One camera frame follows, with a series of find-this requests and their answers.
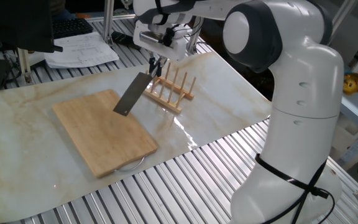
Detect steel cleaver knife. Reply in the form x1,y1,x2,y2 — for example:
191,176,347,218
112,58,167,117

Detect aluminium frame post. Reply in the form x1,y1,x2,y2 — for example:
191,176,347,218
103,0,115,46
17,48,34,85
186,16,204,55

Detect wooden peg rack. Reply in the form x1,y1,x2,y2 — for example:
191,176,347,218
143,62,198,114

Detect white printed paper sheets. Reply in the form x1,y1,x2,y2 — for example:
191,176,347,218
44,32,120,69

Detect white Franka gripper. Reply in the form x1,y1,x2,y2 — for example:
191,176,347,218
132,20,188,78

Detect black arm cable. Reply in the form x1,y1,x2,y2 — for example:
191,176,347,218
255,154,336,224

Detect yellow piggy bank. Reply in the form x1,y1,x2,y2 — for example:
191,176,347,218
342,72,358,96

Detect black flat phone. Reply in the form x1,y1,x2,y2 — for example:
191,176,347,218
111,30,141,50

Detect black keyboard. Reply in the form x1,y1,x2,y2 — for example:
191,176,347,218
52,17,94,40

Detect marble pattern table mat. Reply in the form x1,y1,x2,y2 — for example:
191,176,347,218
0,51,273,223

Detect wooden cutting board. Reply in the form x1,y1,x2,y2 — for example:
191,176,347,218
52,89,158,179

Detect black monitor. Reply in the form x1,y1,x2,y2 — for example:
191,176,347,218
0,0,63,54

